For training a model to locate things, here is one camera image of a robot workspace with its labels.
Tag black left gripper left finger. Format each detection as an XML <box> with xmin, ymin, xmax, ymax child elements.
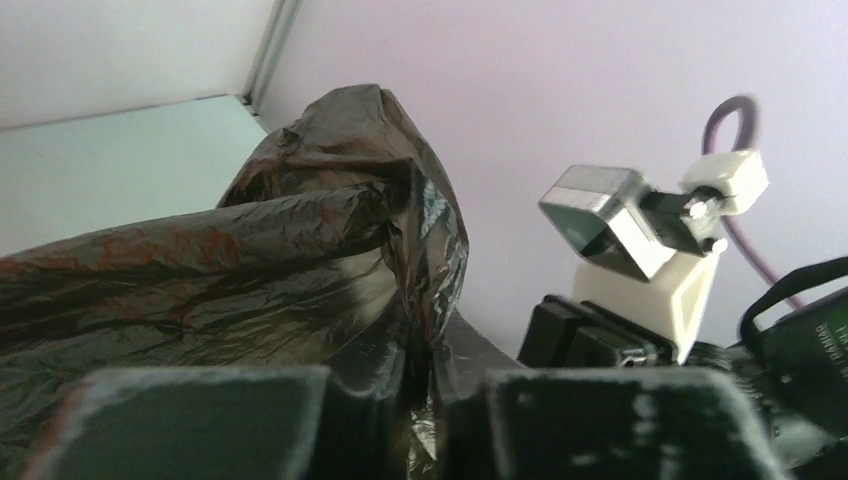
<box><xmin>22</xmin><ymin>366</ymin><xmax>331</xmax><ymax>479</ymax></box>

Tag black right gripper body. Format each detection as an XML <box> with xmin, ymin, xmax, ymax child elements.
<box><xmin>517</xmin><ymin>295</ymin><xmax>678</xmax><ymax>368</ymax></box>

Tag black plastic trash bag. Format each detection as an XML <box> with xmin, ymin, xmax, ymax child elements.
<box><xmin>1</xmin><ymin>84</ymin><xmax>469</xmax><ymax>479</ymax></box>

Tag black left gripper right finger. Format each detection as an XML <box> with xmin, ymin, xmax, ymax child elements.
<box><xmin>443</xmin><ymin>368</ymin><xmax>787</xmax><ymax>479</ymax></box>

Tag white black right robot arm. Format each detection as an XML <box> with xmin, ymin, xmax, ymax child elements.
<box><xmin>518</xmin><ymin>257</ymin><xmax>847</xmax><ymax>479</ymax></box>

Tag aluminium frame post right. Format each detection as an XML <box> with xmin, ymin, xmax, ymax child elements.
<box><xmin>241</xmin><ymin>0</ymin><xmax>303</xmax><ymax>112</ymax></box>

